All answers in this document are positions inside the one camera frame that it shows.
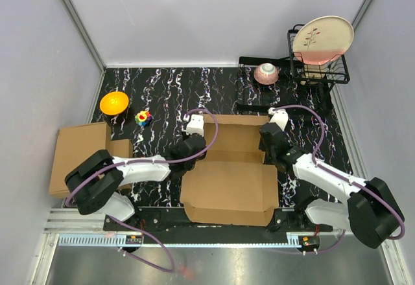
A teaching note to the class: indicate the orange bowl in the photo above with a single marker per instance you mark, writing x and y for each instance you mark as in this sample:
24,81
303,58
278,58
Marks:
114,103

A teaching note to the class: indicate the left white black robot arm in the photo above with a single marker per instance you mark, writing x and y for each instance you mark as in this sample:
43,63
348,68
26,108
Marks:
94,183

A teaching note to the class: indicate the colourful flower toy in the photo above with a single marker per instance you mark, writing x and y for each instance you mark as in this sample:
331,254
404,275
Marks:
143,118

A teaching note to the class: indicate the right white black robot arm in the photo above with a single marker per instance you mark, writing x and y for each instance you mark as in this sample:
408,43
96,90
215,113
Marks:
366,208

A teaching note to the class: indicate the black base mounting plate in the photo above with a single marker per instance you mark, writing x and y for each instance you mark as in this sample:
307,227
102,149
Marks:
164,220

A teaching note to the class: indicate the pink patterned ceramic bowl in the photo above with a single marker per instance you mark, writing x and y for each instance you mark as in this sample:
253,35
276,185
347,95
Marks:
266,74

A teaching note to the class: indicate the brown cardboard box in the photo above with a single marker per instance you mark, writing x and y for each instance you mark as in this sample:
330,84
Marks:
231,185
75,144

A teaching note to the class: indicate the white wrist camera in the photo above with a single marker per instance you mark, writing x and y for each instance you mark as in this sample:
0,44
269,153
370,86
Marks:
278,116
194,125

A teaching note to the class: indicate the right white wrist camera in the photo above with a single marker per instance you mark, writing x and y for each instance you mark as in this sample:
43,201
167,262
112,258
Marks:
278,116

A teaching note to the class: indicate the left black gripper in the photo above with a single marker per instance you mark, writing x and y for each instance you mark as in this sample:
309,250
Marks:
187,137

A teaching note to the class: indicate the beige cup in rack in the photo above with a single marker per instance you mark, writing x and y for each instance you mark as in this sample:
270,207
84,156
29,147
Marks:
312,72

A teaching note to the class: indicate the black wire dish rack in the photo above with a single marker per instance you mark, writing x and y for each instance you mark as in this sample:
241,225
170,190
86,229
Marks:
253,97

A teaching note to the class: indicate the beige plate with leaf pattern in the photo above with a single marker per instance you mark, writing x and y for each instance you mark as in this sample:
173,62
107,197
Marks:
323,40

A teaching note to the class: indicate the closed brown cardboard box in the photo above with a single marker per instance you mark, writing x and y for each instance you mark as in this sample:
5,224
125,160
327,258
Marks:
75,144

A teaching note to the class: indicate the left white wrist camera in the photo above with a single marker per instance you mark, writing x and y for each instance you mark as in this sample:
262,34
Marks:
194,125

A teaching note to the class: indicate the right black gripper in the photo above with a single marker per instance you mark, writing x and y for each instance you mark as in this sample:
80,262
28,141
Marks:
261,145

